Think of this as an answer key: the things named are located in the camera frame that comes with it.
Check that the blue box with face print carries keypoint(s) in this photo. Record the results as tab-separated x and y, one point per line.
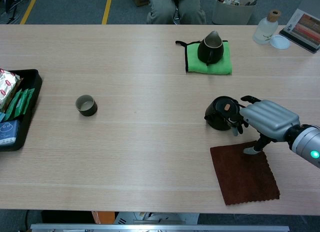
8	132

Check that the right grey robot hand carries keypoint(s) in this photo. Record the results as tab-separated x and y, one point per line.
270	117

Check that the frosted glass bottle wooden cap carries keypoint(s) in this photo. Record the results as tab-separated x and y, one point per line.
263	30

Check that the gold foil snack bag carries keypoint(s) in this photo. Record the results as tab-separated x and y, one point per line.
6	87

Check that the light blue packet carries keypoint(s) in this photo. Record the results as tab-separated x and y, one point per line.
2	116

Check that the green tea packet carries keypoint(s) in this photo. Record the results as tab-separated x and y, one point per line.
28	98
12	107
21	102

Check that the black plastic tray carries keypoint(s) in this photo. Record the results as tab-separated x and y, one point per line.
32	79

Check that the grey-green ceramic teacup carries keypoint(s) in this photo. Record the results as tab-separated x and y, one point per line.
86	106

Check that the colour sample booklet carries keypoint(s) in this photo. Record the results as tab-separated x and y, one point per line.
305	30

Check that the white round lid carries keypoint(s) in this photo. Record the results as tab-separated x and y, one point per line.
280	42

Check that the dark ceramic pouring pitcher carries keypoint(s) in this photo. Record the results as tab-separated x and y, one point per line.
211	53

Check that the black metal stand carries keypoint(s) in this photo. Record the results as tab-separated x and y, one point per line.
9	5

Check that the brown ribbed cloth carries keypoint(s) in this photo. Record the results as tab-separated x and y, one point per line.
242	177

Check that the beige storage bin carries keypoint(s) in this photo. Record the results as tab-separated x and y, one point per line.
232	13

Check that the green cloth with black trim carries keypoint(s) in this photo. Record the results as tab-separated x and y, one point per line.
195	63

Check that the black cast iron teapot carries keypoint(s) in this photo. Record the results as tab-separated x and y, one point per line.
217	119

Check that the aluminium profile rail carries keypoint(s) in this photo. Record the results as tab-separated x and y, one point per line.
160	228

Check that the seated person's legs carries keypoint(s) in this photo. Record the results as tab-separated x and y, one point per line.
162	10

